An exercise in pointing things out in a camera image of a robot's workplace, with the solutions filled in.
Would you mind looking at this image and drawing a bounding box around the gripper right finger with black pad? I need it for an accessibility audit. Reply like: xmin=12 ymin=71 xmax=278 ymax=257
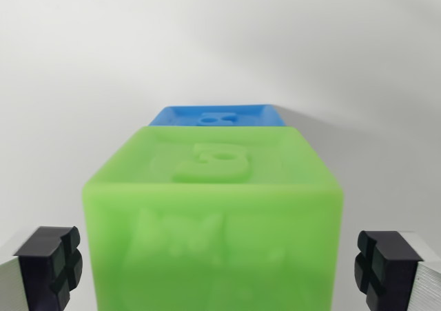
xmin=353 ymin=230 xmax=441 ymax=311

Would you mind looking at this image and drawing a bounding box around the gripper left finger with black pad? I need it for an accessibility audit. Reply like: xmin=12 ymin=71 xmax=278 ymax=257
xmin=0 ymin=225 xmax=84 ymax=311

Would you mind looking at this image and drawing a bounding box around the green plastic cube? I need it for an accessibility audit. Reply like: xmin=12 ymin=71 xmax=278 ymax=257
xmin=80 ymin=125 xmax=345 ymax=311

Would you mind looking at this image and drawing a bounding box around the blue plastic cube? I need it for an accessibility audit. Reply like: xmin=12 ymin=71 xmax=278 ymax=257
xmin=149 ymin=103 xmax=289 ymax=128

